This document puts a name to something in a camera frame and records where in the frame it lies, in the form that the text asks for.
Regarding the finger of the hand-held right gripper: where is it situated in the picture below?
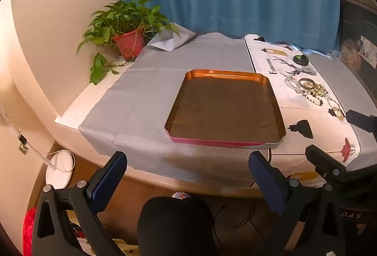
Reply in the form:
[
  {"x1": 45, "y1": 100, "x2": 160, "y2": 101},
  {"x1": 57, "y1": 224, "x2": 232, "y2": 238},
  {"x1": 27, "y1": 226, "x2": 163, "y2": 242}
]
[
  {"x1": 346, "y1": 110, "x2": 377, "y2": 136},
  {"x1": 305, "y1": 145, "x2": 347, "y2": 183}
]

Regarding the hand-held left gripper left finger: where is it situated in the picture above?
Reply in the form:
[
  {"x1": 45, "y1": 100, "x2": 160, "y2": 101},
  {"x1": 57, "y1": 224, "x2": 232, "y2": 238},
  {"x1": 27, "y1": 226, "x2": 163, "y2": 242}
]
[{"x1": 31, "y1": 151, "x2": 128, "y2": 256}]

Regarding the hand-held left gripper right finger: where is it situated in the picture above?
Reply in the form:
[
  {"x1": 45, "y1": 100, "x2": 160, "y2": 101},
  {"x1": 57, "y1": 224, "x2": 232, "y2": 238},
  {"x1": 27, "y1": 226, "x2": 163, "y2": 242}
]
[{"x1": 248, "y1": 151, "x2": 346, "y2": 256}]

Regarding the clear crystal bead bracelet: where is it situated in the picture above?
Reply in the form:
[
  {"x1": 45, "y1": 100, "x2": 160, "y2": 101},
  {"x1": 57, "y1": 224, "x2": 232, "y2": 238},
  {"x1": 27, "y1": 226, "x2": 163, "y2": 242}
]
[{"x1": 283, "y1": 76, "x2": 301, "y2": 91}]

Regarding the orange metal tray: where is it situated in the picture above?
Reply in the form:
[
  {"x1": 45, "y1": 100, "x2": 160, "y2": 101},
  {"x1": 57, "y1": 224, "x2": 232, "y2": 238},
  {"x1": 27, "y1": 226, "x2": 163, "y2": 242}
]
[{"x1": 164, "y1": 69, "x2": 287, "y2": 148}]

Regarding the white printed cloth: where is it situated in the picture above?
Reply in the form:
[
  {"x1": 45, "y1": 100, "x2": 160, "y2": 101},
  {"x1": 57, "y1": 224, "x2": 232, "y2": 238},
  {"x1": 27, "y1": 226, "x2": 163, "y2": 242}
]
[{"x1": 244, "y1": 33, "x2": 364, "y2": 189}]

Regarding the white round stand base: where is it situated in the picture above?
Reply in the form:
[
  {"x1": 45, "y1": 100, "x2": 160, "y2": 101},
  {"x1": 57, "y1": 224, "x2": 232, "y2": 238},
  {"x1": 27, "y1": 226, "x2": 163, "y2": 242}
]
[{"x1": 45, "y1": 150, "x2": 75, "y2": 189}]

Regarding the mixed bead strand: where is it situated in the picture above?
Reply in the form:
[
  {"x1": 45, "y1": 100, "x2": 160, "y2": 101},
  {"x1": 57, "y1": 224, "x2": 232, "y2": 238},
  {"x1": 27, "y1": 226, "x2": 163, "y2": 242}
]
[{"x1": 297, "y1": 90, "x2": 324, "y2": 106}]

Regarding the round bangle with beads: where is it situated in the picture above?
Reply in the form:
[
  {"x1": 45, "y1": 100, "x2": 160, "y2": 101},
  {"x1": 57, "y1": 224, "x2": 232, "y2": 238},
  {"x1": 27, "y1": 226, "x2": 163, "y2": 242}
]
[{"x1": 299, "y1": 78, "x2": 316, "y2": 90}]

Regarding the white label sticker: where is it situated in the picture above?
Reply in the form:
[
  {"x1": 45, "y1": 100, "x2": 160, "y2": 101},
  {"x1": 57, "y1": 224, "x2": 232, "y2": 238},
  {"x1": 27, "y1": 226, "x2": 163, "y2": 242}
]
[{"x1": 358, "y1": 35, "x2": 377, "y2": 69}]

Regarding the yellow star-patterned cloth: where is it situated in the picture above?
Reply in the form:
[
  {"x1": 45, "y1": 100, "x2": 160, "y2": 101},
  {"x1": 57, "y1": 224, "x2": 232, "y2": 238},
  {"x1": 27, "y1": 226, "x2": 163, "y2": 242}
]
[{"x1": 66, "y1": 209, "x2": 142, "y2": 256}]

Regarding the grey felt table cover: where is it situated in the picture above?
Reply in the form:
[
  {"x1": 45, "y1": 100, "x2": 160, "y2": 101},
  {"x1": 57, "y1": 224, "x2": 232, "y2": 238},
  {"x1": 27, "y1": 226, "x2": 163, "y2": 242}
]
[{"x1": 78, "y1": 23, "x2": 377, "y2": 189}]

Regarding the red cloth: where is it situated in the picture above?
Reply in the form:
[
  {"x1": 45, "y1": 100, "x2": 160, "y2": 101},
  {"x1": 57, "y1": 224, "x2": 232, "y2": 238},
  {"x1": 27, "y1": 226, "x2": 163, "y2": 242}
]
[{"x1": 22, "y1": 206, "x2": 37, "y2": 256}]

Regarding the potted green plant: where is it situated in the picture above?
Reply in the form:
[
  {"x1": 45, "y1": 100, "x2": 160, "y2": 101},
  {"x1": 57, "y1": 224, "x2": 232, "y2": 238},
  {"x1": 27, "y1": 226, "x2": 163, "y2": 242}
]
[{"x1": 77, "y1": 0, "x2": 180, "y2": 86}]

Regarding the black cable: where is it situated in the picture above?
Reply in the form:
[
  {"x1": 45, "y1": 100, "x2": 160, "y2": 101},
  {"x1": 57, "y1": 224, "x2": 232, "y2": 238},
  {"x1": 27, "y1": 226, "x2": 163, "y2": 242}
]
[{"x1": 213, "y1": 148, "x2": 273, "y2": 245}]

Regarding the thin chain necklace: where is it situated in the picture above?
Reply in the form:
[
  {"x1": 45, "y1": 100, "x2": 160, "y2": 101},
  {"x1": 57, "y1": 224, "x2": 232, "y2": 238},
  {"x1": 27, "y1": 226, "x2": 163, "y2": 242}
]
[{"x1": 324, "y1": 95, "x2": 345, "y2": 119}]

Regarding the brown bead bracelet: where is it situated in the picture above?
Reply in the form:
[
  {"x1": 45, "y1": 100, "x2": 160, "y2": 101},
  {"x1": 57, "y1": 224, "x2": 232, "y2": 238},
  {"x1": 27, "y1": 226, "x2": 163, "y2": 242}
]
[{"x1": 309, "y1": 83, "x2": 328, "y2": 97}]

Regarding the wall plug adapter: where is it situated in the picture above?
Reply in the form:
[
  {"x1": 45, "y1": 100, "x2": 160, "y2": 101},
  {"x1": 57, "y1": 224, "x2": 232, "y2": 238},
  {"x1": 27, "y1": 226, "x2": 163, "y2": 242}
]
[{"x1": 16, "y1": 128, "x2": 28, "y2": 154}]

